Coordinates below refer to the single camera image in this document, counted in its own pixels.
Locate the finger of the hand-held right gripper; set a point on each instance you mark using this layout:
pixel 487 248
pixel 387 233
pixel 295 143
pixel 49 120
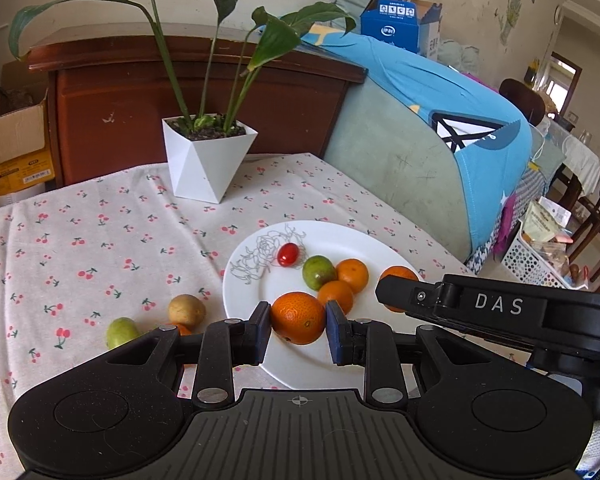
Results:
pixel 405 295

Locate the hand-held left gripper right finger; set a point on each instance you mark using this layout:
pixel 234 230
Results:
pixel 336 332

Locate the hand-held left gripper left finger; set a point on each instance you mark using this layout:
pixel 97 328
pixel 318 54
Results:
pixel 264 332

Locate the small orange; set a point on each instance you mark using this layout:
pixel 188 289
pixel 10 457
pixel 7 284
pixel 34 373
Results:
pixel 336 296
pixel 352 275
pixel 183 330
pixel 399 275

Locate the large orange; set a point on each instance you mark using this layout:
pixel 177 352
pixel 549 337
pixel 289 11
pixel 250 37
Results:
pixel 298 317

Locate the white plate with line drawing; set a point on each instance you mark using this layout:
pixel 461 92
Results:
pixel 260 285

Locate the green reddish fruit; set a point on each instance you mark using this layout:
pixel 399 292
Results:
pixel 319 271

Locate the red cherry tomato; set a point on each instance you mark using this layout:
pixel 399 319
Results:
pixel 288 253

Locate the white perforated basket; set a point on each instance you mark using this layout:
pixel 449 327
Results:
pixel 527 260

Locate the tan round fruit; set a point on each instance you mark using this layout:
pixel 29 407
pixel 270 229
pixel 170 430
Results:
pixel 186 310

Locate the pale green sofa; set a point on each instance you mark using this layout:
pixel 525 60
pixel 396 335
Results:
pixel 395 170

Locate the yellow-green fruit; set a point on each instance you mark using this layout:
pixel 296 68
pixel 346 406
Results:
pixel 122 332

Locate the cloth covered dining table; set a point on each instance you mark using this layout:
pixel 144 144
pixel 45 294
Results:
pixel 575 155

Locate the white faceted plant pot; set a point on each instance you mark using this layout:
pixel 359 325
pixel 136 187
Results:
pixel 205 165

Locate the cherry print tablecloth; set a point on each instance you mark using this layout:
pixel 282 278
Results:
pixel 80 260

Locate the blue printed blanket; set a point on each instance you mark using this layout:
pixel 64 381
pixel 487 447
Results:
pixel 430 95

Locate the dark wooden chair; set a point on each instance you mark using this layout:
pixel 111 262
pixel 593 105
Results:
pixel 522 97

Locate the blue cardboard box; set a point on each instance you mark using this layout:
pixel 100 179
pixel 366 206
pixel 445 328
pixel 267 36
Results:
pixel 395 25

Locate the brown wooden cabinet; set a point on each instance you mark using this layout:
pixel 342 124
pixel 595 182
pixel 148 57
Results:
pixel 120 95

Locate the green leafy plant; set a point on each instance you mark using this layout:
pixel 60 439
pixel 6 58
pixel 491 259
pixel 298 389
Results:
pixel 275 35

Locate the open cardboard box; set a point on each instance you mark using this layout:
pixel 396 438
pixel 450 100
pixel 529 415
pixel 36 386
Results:
pixel 15 150

